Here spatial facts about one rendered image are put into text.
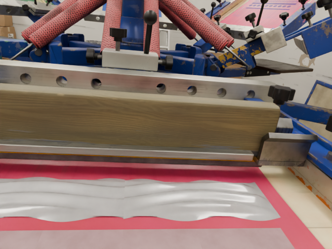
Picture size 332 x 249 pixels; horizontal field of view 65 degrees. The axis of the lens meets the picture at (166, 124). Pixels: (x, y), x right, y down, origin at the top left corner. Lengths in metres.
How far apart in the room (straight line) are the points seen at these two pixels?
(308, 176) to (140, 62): 0.40
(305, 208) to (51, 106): 0.33
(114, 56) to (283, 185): 0.42
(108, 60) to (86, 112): 0.29
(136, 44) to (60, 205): 0.86
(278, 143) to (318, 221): 0.10
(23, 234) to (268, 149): 0.30
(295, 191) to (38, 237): 0.31
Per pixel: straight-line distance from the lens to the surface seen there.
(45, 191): 0.33
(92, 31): 4.50
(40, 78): 0.59
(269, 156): 0.39
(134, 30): 1.11
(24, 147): 0.36
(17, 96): 0.35
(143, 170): 0.37
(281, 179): 0.42
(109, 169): 0.37
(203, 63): 0.97
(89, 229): 0.28
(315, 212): 0.38
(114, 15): 0.88
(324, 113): 1.04
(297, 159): 0.42
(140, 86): 0.56
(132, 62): 0.60
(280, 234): 0.32
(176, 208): 0.30
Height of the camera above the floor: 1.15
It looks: 22 degrees down
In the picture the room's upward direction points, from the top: 6 degrees clockwise
